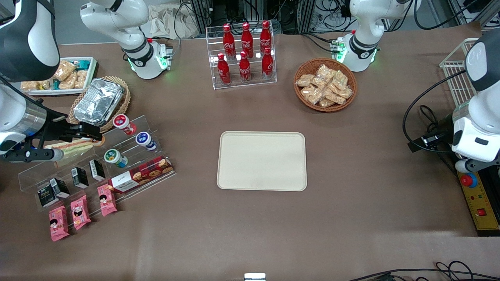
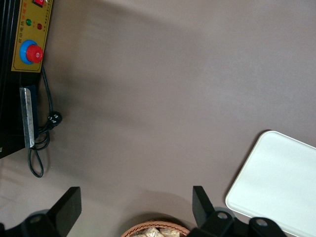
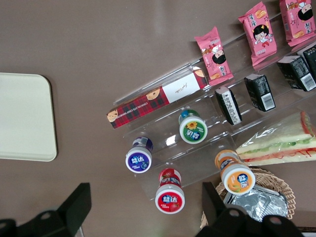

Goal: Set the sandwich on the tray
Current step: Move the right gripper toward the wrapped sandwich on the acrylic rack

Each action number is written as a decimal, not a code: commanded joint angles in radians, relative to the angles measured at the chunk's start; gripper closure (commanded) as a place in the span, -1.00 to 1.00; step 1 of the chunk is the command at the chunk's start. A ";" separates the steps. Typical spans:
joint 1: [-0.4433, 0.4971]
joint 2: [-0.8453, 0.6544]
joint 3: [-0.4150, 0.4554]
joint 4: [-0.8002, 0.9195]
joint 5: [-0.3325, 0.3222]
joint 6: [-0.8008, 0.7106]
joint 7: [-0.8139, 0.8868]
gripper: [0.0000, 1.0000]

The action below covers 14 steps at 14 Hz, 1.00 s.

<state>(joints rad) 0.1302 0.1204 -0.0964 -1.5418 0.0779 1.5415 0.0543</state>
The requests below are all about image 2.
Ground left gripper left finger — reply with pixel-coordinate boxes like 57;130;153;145
21;186;82;237

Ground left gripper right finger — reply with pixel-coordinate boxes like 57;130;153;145
189;185;236;237

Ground beige rectangular tray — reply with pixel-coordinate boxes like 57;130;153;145
225;130;316;235

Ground clear-wrapped crispy snack pack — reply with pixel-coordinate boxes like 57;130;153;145
134;228;161;237
159;228;181;237

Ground round wicker basket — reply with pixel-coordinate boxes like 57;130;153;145
120;219;191;237

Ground black yellow-panel control box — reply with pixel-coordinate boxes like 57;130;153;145
0;0;54;159

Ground red emergency stop button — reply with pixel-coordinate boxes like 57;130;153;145
19;39;44;65

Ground black power cable with plug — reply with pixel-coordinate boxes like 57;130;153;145
27;66;63;178

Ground silver metal bracket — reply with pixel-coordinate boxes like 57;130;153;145
19;85;39;149

